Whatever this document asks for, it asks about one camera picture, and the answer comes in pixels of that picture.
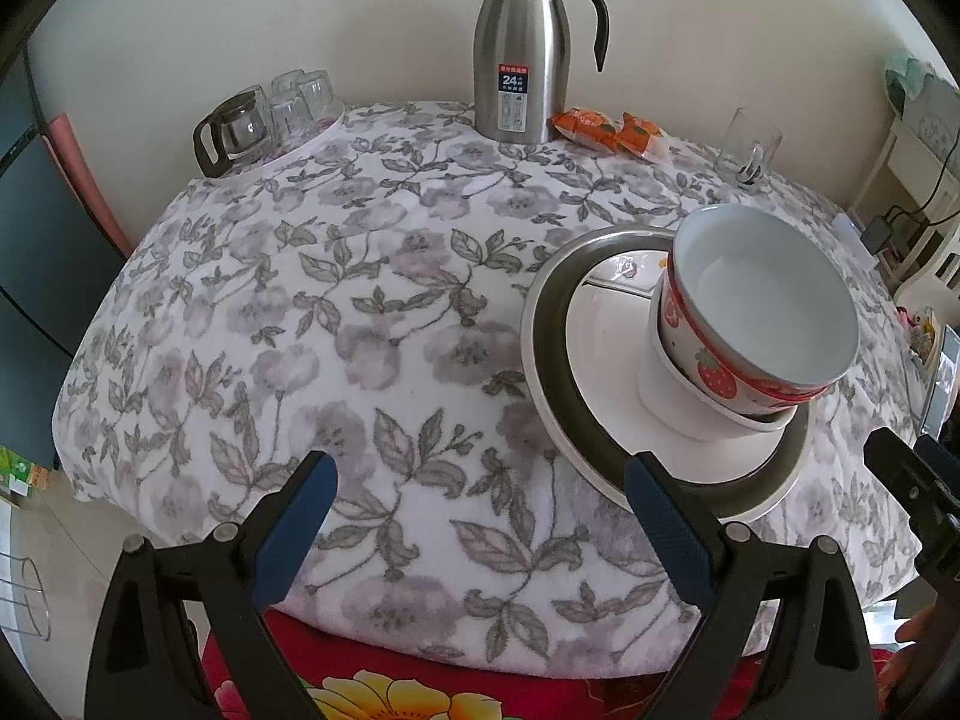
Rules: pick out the pale green cushion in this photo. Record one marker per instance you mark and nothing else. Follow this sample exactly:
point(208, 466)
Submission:
point(930, 112)

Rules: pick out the small white device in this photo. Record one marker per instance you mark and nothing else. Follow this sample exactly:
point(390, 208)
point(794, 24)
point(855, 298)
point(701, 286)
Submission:
point(847, 226)

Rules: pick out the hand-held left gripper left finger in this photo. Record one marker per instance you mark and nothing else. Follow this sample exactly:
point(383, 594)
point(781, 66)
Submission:
point(296, 532)

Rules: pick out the dark teal cabinet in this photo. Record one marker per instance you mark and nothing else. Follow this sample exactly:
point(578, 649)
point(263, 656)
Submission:
point(37, 277)

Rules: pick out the green box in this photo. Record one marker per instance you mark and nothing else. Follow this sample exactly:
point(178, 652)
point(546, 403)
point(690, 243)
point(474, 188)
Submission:
point(19, 469)

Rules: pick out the person's right hand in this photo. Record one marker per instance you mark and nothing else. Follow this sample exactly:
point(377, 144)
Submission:
point(916, 624)

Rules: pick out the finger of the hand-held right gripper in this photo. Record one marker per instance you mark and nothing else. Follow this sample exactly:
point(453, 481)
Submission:
point(937, 469)
point(892, 465)

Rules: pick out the red floral blanket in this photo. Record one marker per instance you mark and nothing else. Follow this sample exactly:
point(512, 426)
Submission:
point(465, 697)

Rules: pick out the grey floral tablecloth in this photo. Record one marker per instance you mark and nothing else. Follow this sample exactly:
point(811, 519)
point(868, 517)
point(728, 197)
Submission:
point(300, 315)

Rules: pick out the clear glass mug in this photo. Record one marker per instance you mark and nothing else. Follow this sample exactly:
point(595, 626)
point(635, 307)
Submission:
point(739, 146)

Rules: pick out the white wooden shelf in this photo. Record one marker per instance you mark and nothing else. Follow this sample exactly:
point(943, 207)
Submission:
point(881, 165)

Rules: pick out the stainless steel thermos jug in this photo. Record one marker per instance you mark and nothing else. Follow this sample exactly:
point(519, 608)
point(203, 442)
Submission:
point(517, 37)

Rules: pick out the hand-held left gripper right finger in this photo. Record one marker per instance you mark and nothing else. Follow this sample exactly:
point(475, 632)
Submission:
point(667, 532)

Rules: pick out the red-rimmed strawberry bowl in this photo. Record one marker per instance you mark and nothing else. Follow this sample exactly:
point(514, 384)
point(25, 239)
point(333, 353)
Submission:
point(669, 352)

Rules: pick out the white round tray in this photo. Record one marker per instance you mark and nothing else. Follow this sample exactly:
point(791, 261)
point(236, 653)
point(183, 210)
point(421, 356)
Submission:
point(330, 126)

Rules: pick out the pink panel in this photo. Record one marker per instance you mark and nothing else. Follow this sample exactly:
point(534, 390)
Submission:
point(82, 172)

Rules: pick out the round steel plate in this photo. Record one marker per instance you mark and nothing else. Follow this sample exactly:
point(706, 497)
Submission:
point(544, 360)

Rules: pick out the shiny grey panel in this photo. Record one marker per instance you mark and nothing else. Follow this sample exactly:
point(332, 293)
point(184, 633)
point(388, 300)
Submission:
point(941, 382)

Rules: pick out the orange snack packet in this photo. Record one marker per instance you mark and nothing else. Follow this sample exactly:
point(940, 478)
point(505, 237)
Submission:
point(641, 136)
point(585, 127)

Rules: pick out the white bowl with strawberry print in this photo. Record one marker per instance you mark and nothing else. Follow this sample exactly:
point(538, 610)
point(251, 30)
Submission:
point(765, 300)

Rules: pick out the clear glass cylinder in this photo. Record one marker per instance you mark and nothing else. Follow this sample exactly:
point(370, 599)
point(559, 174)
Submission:
point(41, 600)

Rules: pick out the colourful packet pile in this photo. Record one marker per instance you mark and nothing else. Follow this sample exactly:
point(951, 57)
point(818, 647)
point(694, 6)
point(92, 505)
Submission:
point(921, 330)

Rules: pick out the white floral plate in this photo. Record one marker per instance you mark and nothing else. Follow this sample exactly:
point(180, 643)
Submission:
point(600, 360)

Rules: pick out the black power adapter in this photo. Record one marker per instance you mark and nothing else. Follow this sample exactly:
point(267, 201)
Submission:
point(876, 234)

